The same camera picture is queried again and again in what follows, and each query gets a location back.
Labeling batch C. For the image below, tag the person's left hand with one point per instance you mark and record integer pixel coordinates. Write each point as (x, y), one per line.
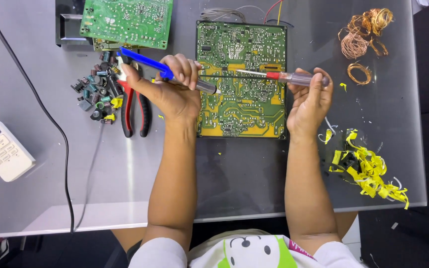
(171, 96)

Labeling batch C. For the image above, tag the person's right hand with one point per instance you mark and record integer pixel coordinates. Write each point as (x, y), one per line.
(307, 106)

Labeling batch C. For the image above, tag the white and yellow tape scrap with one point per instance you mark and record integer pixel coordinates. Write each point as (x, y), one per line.
(327, 134)

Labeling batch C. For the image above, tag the large green yellow circuit board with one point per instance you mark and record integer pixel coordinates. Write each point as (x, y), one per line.
(242, 80)

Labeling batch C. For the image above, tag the pile of removed capacitors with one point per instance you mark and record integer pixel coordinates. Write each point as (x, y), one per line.
(99, 89)

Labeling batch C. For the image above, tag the pile of yellow tape scraps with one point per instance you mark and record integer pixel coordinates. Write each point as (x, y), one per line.
(369, 171)

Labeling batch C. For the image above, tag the black glossy tray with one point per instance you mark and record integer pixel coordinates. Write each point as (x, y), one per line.
(69, 28)

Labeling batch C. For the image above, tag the white printed shirt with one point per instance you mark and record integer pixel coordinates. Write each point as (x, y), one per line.
(244, 251)

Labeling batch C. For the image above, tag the white remote control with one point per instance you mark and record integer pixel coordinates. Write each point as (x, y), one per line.
(2, 149)

